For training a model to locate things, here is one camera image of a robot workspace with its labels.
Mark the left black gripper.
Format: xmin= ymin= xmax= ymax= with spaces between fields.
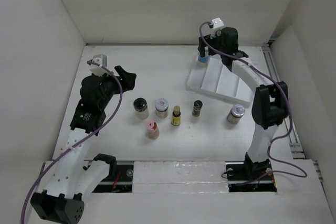
xmin=96 ymin=66 xmax=135 ymax=109

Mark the blue label silver lid jar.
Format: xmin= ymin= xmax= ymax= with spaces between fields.
xmin=197 ymin=55 xmax=209 ymax=67

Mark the white lid red logo jar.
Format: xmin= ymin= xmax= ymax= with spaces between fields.
xmin=155 ymin=98 xmax=169 ymax=118

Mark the yellow label brown cap bottle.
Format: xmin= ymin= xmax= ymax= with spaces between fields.
xmin=171 ymin=105 xmax=181 ymax=126

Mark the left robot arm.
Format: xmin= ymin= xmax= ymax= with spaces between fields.
xmin=30 ymin=60 xmax=136 ymax=223

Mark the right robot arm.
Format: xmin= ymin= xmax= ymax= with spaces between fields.
xmin=198 ymin=20 xmax=291 ymax=183

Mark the black lid cream jar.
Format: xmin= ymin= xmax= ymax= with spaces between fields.
xmin=133 ymin=98 xmax=149 ymax=120

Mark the white divided organizer tray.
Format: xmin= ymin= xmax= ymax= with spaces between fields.
xmin=186 ymin=55 xmax=254 ymax=107

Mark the pink lid spice jar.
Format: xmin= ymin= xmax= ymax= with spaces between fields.
xmin=146 ymin=120 xmax=160 ymax=140

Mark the black pepper grinder bottle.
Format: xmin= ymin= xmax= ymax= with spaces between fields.
xmin=192 ymin=100 xmax=203 ymax=117

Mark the red logo dark jar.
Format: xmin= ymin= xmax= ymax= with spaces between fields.
xmin=227 ymin=104 xmax=245 ymax=124

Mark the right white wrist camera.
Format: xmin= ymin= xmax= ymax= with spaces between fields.
xmin=209 ymin=18 xmax=225 ymax=37

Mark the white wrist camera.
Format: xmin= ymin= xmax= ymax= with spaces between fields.
xmin=89 ymin=54 xmax=107 ymax=76
xmin=209 ymin=18 xmax=225 ymax=37

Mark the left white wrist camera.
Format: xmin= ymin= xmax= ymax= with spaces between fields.
xmin=89 ymin=54 xmax=107 ymax=76

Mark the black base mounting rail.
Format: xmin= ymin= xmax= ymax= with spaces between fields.
xmin=94 ymin=161 xmax=277 ymax=194

